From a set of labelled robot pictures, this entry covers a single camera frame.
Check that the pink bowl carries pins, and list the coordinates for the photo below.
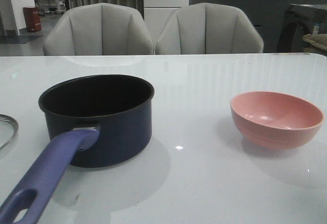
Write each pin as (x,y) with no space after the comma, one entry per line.
(274,120)

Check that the glass lid purple knob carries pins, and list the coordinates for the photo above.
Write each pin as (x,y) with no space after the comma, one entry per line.
(9,130)

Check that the right grey upholstered chair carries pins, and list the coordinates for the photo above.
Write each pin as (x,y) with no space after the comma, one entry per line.
(207,28)

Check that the grey upholstered chair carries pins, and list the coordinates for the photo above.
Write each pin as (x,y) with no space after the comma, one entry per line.
(99,29)
(207,28)

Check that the left grey upholstered chair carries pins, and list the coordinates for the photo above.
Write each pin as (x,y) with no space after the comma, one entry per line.
(99,29)

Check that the grey counter with white top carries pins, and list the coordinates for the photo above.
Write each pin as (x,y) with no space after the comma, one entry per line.
(266,15)

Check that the red bin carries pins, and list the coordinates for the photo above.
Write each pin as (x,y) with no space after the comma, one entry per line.
(32,19)

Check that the beige cushion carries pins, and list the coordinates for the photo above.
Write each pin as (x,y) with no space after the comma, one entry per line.
(315,43)

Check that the dark blue saucepan purple handle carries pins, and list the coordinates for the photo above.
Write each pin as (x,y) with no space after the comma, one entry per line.
(93,121)

